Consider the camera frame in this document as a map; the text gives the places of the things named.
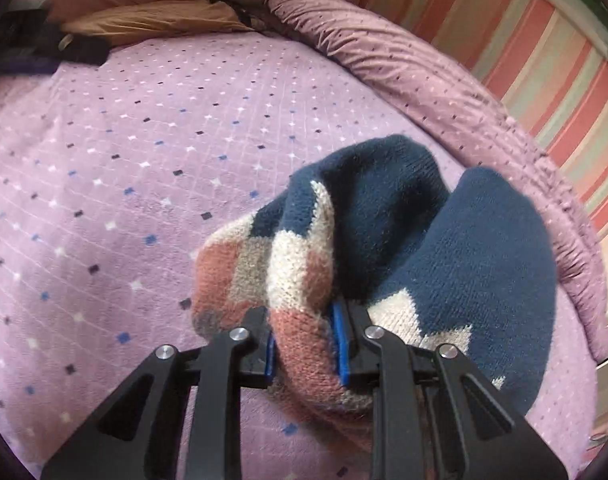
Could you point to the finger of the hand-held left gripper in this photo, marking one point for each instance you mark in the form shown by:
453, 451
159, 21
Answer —
84, 49
29, 11

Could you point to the purple dotted quilt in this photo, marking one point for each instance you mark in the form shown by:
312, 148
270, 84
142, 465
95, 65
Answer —
408, 75

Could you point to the bed with purple dotted sheet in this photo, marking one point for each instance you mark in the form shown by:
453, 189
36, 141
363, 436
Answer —
109, 185

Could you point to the tan pillow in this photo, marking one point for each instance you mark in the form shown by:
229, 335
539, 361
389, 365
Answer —
149, 22

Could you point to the dark cloth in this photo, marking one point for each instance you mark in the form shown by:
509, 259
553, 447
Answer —
256, 22

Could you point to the navy diamond-pattern knit sweater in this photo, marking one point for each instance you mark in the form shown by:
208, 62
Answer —
483, 270

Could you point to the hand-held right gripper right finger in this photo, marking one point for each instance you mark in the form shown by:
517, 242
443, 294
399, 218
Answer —
340, 345

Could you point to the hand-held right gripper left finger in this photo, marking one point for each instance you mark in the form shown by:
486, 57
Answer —
270, 355

